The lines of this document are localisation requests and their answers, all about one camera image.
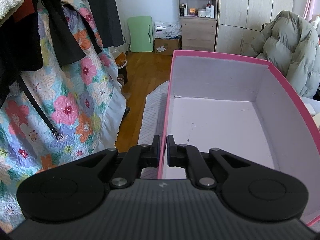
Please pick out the grey puffer jacket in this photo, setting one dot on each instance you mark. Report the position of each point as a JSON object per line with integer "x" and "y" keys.
{"x": 291, "y": 43}

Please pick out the brown cardboard box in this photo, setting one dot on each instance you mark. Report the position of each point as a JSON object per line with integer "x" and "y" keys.
{"x": 167, "y": 46}

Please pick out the black hanging coat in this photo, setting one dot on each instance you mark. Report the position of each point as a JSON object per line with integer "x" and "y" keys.
{"x": 20, "y": 43}

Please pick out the light wood wardrobe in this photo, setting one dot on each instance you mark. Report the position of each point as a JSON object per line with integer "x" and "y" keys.
{"x": 240, "y": 21}

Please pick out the plastic bag of packages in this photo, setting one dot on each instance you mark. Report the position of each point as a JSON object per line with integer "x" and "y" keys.
{"x": 167, "y": 30}

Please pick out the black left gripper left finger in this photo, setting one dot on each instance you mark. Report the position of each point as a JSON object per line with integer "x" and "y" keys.
{"x": 76, "y": 189}

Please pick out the pink cardboard box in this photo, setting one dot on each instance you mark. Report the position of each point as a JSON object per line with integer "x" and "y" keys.
{"x": 244, "y": 106}

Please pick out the dark hanging garment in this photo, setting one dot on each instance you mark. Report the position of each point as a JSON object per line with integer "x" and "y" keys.
{"x": 107, "y": 20}

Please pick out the wooden shelf cabinet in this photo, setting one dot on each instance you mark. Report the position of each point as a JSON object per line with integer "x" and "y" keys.
{"x": 199, "y": 24}

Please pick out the small waste bin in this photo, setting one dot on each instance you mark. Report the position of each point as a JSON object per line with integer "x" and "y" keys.
{"x": 121, "y": 62}

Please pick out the floral quilt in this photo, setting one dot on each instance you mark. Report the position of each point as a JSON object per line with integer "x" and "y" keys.
{"x": 81, "y": 109}

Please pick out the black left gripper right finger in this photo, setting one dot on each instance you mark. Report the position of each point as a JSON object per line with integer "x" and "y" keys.
{"x": 250, "y": 190}

